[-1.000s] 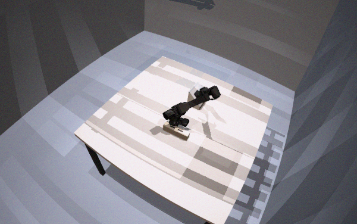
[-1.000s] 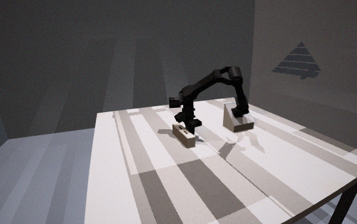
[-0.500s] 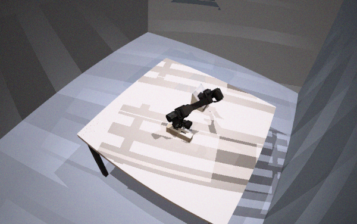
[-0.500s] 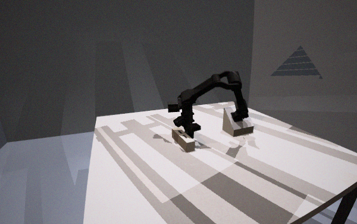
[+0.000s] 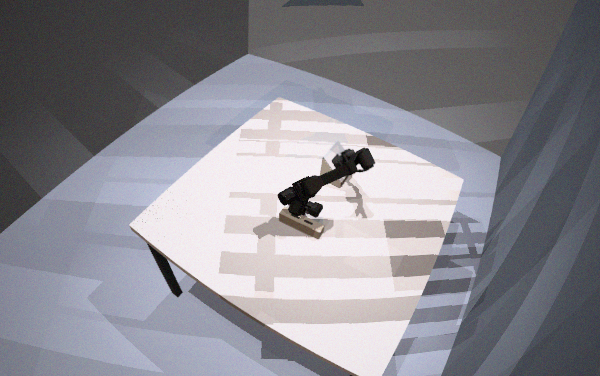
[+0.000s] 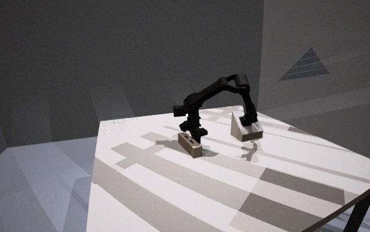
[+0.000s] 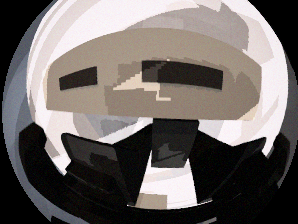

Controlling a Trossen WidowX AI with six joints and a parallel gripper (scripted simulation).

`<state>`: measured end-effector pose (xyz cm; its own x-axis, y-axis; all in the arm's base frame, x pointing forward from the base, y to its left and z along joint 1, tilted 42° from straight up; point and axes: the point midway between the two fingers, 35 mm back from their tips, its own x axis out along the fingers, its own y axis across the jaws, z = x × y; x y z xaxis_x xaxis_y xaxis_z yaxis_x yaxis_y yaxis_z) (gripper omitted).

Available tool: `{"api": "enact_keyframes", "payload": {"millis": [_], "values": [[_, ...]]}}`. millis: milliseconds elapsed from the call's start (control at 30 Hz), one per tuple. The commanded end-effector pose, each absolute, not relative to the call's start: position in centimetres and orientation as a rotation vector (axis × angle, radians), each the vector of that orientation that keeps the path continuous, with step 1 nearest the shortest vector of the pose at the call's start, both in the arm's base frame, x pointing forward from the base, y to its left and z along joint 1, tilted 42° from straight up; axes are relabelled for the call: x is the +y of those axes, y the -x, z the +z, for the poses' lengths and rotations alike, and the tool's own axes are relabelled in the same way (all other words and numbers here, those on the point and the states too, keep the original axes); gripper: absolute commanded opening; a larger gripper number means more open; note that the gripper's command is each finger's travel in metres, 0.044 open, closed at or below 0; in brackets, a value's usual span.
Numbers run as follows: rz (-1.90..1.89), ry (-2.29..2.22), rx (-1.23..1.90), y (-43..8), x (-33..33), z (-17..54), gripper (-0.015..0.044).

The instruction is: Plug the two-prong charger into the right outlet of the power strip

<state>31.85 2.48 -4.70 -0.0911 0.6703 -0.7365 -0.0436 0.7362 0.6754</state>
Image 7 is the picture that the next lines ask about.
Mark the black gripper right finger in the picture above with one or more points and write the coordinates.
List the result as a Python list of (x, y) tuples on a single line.
[(213, 162)]

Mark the black two-prong plug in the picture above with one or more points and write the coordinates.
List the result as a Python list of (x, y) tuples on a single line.
[(172, 141)]

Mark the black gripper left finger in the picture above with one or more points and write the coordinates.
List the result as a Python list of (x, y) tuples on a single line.
[(125, 160)]

